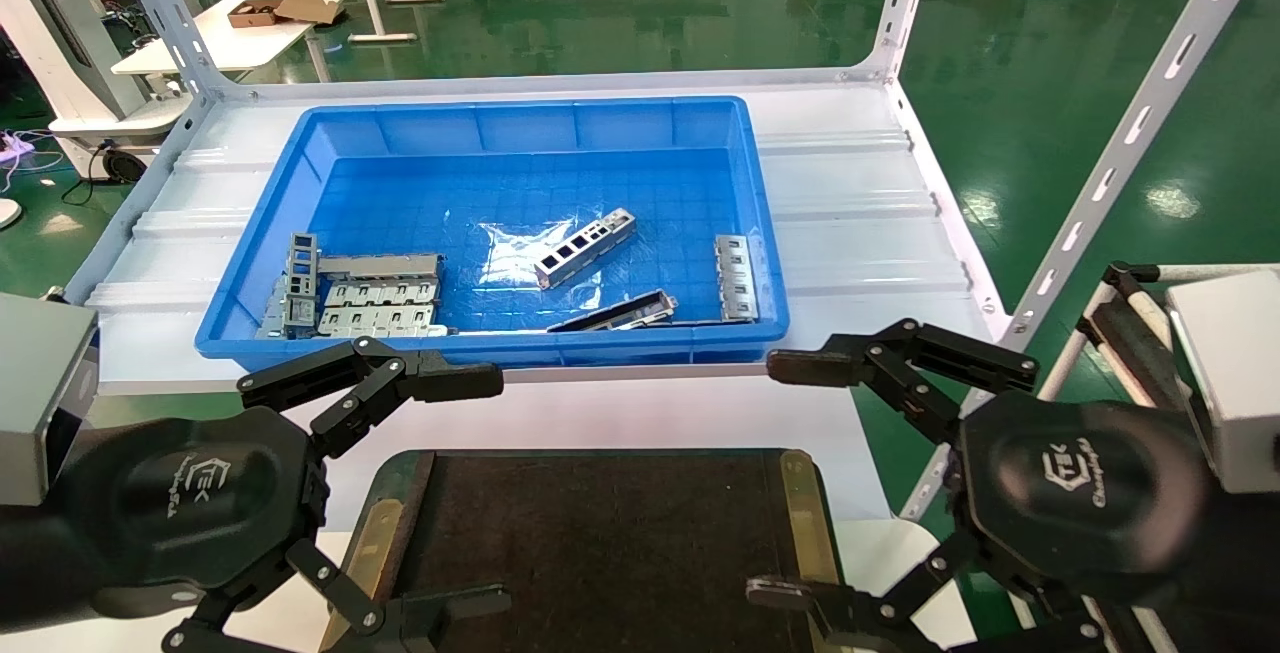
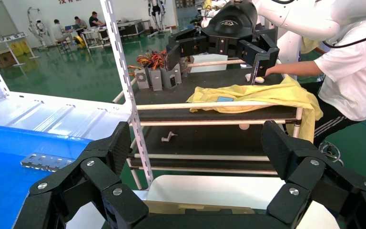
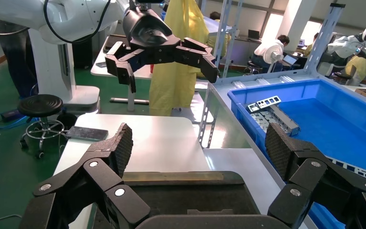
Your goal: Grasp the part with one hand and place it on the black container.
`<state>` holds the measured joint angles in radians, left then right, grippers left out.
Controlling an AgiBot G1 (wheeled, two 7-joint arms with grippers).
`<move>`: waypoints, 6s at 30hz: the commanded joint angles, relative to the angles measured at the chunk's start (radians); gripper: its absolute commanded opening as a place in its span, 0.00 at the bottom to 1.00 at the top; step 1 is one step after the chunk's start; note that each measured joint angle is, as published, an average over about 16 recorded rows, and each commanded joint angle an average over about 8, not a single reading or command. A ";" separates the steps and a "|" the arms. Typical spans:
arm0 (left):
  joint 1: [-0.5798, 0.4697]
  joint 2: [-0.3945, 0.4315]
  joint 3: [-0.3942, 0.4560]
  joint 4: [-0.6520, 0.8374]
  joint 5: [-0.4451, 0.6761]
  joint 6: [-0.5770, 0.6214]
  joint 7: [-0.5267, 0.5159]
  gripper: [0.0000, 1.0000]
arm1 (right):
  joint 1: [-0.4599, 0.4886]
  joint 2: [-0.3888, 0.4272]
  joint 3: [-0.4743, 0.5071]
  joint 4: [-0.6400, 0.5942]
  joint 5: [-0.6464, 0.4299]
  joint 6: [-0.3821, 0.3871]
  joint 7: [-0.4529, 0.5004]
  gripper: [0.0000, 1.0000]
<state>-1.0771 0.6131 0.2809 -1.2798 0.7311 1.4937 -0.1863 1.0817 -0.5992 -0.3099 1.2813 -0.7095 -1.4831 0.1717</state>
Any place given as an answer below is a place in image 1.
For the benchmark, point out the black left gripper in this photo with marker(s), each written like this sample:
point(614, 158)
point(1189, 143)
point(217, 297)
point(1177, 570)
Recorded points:
point(190, 503)

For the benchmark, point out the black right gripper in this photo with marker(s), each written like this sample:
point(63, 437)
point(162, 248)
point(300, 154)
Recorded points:
point(1085, 493)

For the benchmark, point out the perforated silver metal part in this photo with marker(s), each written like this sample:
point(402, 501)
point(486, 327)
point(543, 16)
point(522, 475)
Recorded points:
point(585, 248)

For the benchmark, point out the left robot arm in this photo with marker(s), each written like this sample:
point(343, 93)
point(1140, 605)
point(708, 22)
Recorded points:
point(30, 573)

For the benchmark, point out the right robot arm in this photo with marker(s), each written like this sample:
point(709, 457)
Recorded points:
point(1240, 573)

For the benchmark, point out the black container tray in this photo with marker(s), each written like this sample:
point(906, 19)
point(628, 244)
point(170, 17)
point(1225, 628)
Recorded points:
point(600, 543)

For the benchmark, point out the silver slotted metal part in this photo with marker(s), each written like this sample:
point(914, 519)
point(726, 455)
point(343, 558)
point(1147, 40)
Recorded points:
point(737, 278)

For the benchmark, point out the grey windowed metal part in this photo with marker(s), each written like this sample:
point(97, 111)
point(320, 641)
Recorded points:
point(301, 278)

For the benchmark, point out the dark long metal part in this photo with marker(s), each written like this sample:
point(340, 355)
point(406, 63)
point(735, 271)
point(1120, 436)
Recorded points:
point(625, 311)

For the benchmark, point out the clear plastic film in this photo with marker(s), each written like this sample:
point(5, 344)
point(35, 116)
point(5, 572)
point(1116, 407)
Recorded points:
point(525, 253)

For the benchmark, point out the white metal shelf rack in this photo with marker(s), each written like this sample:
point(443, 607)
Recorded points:
point(860, 203)

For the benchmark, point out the blue plastic bin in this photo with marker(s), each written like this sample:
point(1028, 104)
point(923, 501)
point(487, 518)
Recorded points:
point(520, 128)

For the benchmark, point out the white table with box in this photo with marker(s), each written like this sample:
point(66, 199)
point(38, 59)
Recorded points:
point(220, 38)

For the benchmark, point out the brown cardboard box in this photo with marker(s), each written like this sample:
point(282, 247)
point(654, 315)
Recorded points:
point(290, 9)

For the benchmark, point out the white power strip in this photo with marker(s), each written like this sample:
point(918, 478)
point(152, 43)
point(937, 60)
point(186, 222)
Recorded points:
point(12, 145)

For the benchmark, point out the white machine base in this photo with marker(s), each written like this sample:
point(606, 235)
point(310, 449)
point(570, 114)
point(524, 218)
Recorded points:
point(70, 43)

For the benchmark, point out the white and black cart frame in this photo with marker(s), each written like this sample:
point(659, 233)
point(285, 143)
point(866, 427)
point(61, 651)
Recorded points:
point(1130, 333)

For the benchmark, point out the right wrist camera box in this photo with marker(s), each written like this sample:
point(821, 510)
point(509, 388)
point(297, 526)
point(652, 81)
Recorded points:
point(1235, 373)

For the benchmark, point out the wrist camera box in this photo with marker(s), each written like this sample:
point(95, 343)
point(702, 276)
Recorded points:
point(35, 393)
point(1235, 373)

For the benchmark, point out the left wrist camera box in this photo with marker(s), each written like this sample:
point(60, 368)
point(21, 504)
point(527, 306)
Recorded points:
point(35, 393)

